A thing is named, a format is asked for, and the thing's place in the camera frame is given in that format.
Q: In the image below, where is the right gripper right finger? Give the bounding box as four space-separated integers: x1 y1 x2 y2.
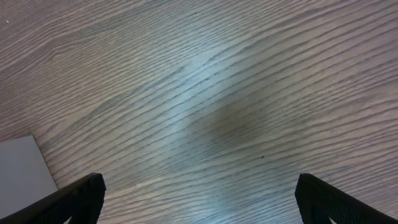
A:
295 173 397 224

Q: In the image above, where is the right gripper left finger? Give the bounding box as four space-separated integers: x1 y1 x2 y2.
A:
1 173 106 224

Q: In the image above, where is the white cardboard box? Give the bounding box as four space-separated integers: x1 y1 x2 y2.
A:
0 136 58 218

